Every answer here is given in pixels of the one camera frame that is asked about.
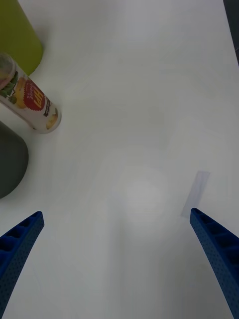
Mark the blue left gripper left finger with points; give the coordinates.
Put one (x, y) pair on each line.
(17, 251)

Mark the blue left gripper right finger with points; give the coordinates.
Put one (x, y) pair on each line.
(219, 249)

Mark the grey waste bin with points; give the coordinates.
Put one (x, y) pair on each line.
(10, 159)

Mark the white can with red label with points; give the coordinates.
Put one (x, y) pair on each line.
(30, 99)

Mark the yellow-green waste bin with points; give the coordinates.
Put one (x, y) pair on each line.
(17, 35)

